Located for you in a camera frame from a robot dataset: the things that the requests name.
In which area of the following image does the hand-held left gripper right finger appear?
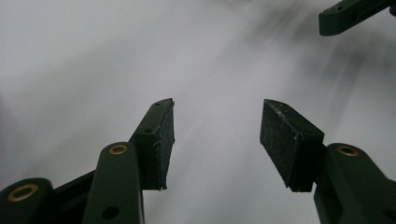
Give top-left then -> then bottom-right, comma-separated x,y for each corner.
260,98 -> 325,193

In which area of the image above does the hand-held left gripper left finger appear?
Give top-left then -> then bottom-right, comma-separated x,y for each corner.
129,98 -> 176,191

